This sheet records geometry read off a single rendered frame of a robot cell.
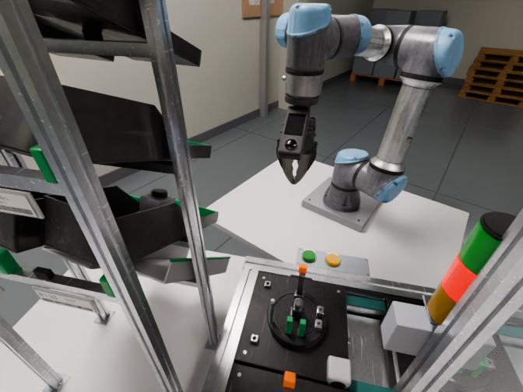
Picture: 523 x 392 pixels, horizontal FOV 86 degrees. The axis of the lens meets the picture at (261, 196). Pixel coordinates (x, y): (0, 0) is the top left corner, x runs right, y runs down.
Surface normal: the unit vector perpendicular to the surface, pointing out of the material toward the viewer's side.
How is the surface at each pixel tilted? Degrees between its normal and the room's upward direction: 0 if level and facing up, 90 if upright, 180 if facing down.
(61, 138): 90
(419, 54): 82
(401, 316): 0
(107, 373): 0
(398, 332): 90
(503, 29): 90
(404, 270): 0
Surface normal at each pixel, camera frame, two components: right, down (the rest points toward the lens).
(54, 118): 0.98, 0.13
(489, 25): -0.61, 0.47
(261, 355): 0.01, -0.81
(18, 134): -0.34, 0.15
